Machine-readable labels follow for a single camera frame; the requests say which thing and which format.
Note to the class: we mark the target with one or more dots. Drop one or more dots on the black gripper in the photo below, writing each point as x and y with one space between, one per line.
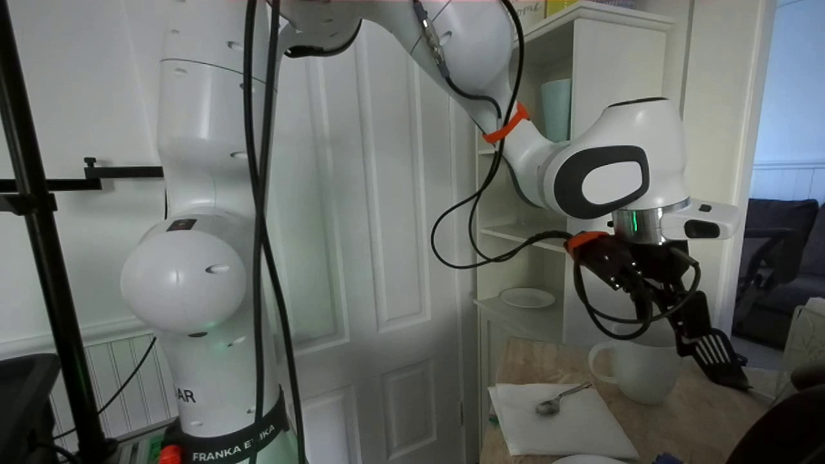
646 266

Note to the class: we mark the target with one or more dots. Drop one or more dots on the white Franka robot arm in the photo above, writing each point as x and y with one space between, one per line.
196 172

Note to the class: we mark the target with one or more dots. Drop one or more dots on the teal cup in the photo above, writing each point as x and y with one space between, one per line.
554 111

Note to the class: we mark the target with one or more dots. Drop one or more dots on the white wooden shelf unit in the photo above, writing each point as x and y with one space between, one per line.
619 60

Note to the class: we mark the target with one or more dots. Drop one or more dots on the yellow cup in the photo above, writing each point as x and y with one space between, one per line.
559 7

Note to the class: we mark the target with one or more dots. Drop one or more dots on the dark sofa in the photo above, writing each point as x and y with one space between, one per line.
773 260

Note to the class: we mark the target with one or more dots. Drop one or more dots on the small blue item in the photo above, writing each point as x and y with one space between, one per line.
669 458

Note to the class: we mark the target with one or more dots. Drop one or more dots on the white napkin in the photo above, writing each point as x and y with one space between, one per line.
584 430

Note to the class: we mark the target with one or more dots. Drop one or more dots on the metal spoon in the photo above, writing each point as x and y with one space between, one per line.
548 405

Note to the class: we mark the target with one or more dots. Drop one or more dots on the small plain white plate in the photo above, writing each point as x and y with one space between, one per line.
526 298

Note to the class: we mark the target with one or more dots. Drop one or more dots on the white panel door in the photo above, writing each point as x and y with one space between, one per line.
387 260

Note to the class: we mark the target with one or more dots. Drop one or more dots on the black tripod stand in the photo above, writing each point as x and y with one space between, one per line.
42 260

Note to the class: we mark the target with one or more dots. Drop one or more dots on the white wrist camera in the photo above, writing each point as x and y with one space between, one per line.
709 225

